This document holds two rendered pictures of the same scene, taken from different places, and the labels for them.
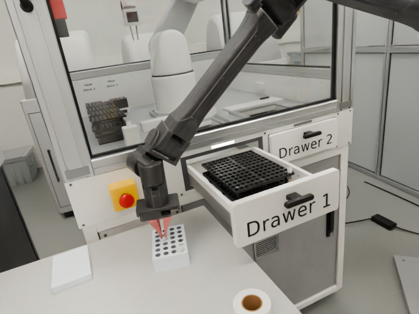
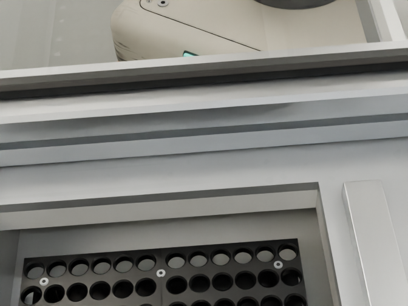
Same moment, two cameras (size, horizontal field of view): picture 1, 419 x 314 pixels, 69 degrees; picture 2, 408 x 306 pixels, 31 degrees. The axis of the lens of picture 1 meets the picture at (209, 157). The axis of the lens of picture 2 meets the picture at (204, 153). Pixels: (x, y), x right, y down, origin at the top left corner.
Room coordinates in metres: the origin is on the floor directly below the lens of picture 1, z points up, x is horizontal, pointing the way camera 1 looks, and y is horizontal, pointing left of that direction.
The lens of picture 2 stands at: (1.33, -0.19, 1.30)
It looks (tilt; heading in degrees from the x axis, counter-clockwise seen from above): 50 degrees down; 202
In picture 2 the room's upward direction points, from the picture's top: 5 degrees counter-clockwise
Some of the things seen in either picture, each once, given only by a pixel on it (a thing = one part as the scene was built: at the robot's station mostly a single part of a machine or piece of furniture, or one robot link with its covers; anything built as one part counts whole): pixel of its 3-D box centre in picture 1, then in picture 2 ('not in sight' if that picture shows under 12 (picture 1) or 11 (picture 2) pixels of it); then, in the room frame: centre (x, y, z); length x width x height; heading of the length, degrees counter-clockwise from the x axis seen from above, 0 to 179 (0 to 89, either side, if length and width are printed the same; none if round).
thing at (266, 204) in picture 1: (288, 205); not in sight; (0.61, -0.17, 0.87); 0.29 x 0.02 x 0.11; 111
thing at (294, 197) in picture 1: (295, 198); not in sight; (0.59, -0.18, 0.91); 0.07 x 0.04 x 0.01; 111
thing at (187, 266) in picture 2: not in sight; (161, 263); (1.12, -0.31, 0.90); 0.18 x 0.02 x 0.01; 111
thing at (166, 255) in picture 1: (169, 246); not in sight; (0.65, 0.13, 0.78); 0.12 x 0.08 x 0.04; 7
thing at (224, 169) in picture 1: (245, 177); not in sight; (0.80, -0.09, 0.87); 0.22 x 0.18 x 0.06; 21
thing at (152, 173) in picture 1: (151, 171); not in sight; (0.66, 0.14, 0.98); 0.07 x 0.06 x 0.07; 31
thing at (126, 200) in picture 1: (126, 199); not in sight; (0.75, 0.24, 0.88); 0.04 x 0.03 x 0.04; 111
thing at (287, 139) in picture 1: (304, 141); not in sight; (1.02, -0.34, 0.87); 0.29 x 0.02 x 0.11; 111
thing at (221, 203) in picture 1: (243, 178); not in sight; (0.81, -0.09, 0.86); 0.40 x 0.26 x 0.06; 21
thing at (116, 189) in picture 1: (124, 195); not in sight; (0.78, 0.25, 0.88); 0.07 x 0.05 x 0.07; 111
